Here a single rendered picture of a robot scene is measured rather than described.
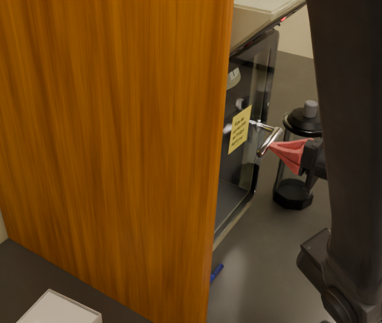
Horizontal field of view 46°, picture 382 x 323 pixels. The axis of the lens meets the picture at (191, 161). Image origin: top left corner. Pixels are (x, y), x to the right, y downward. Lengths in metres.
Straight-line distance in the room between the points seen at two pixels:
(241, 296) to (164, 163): 0.40
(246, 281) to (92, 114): 0.49
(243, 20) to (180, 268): 0.38
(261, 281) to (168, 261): 0.29
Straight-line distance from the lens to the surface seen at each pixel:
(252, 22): 0.56
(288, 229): 1.08
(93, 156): 0.70
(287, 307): 0.93
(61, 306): 0.87
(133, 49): 0.56
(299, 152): 0.82
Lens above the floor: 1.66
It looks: 35 degrees down
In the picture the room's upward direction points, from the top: 2 degrees clockwise
